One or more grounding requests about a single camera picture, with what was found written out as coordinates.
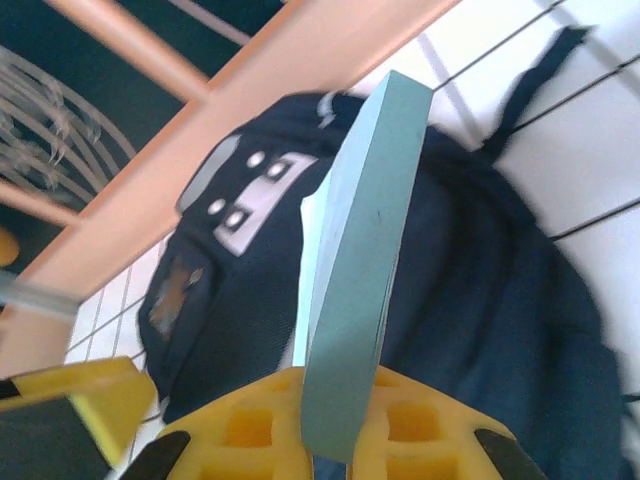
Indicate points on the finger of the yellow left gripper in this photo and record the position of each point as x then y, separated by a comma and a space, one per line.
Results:
60, 430

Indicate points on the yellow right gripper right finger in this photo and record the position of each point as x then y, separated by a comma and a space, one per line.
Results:
425, 435

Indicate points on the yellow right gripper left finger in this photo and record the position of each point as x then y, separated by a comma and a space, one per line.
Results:
240, 435

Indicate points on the navy blue student backpack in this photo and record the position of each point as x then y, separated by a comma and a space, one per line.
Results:
475, 275

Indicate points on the light teal notebook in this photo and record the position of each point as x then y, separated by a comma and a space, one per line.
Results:
360, 250

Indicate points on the aluminium corner post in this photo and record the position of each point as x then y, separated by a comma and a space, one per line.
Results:
40, 295

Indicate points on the yellow oval feather wall panel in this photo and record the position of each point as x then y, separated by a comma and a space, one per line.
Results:
30, 240

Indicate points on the orange circle leaf wall panel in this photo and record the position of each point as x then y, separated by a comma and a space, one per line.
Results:
100, 75

